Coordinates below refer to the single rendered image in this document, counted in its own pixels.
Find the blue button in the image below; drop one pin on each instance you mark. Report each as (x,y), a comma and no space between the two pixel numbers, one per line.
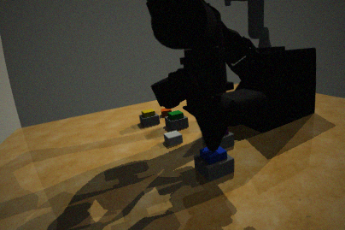
(213,164)

